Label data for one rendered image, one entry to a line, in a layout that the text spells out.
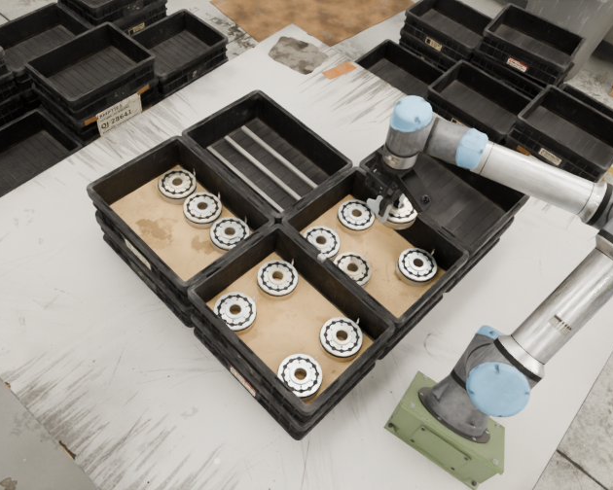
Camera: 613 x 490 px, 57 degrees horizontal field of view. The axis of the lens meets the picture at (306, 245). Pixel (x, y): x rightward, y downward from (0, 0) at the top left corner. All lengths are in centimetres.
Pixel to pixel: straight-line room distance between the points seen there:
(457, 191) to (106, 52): 160
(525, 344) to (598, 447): 137
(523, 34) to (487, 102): 44
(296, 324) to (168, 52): 172
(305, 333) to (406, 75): 189
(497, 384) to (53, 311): 110
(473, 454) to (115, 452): 80
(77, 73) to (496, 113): 182
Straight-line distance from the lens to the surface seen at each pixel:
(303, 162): 172
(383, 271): 152
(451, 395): 138
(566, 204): 132
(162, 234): 155
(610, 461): 255
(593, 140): 272
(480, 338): 136
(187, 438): 144
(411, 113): 114
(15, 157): 261
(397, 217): 141
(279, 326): 140
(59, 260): 171
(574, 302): 120
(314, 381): 132
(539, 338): 121
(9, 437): 230
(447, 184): 177
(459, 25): 327
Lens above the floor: 209
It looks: 55 degrees down
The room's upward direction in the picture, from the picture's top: 11 degrees clockwise
